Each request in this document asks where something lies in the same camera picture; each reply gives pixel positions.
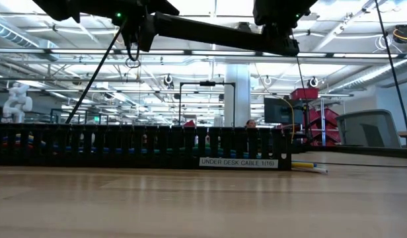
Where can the red storage bins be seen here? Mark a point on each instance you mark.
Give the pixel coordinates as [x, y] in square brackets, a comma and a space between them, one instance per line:
[304, 93]

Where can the grey office chair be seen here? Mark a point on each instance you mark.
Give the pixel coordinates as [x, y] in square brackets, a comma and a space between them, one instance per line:
[368, 129]

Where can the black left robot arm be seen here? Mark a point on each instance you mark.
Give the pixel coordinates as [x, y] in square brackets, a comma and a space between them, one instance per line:
[91, 6]

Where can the dark monitor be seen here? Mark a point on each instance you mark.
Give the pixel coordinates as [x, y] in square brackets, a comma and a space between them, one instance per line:
[276, 110]

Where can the black duct cover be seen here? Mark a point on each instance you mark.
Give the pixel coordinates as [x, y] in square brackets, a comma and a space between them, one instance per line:
[216, 33]

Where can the white humanoid robot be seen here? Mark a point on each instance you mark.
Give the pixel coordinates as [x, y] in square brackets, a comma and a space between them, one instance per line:
[16, 102]

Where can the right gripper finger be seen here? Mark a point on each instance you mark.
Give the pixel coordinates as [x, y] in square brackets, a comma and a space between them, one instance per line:
[282, 41]

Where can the black stand frame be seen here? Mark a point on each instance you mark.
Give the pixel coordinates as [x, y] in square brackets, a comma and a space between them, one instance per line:
[207, 83]

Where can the person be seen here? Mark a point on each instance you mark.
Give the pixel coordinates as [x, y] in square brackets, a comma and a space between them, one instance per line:
[250, 124]

